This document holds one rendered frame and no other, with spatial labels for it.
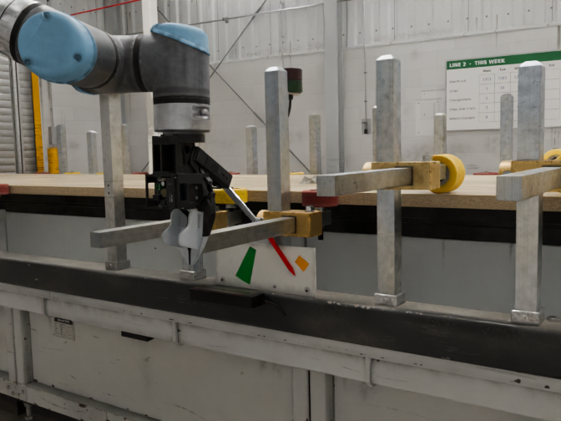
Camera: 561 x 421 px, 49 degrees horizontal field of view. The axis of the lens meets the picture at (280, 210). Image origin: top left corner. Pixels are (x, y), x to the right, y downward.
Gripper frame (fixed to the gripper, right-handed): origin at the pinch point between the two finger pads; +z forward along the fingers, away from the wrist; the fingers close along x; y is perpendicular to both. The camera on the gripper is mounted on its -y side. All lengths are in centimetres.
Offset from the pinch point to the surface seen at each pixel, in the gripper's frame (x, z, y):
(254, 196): -21, -7, -46
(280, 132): -2.4, -21.5, -29.7
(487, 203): 35, -7, -46
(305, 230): 3.9, -1.8, -29.0
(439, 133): -7, -25, -138
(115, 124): -53, -25, -31
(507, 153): 16, -18, -138
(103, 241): -23.5, -0.8, -1.0
